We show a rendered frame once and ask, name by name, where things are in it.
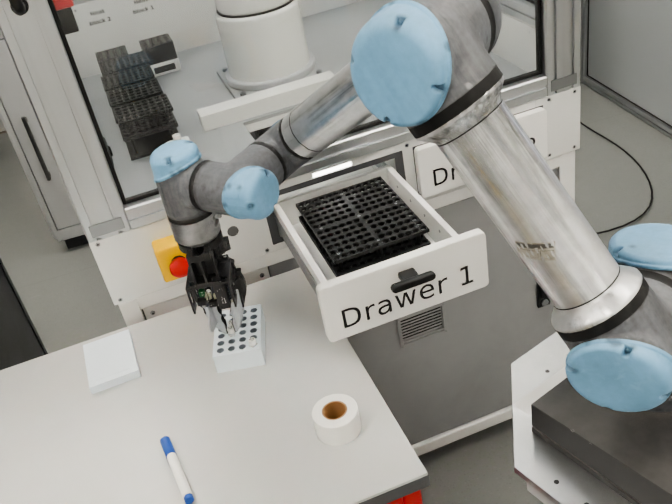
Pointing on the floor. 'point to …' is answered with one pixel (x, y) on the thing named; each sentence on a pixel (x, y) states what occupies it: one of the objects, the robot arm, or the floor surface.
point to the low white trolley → (204, 419)
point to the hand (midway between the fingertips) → (229, 323)
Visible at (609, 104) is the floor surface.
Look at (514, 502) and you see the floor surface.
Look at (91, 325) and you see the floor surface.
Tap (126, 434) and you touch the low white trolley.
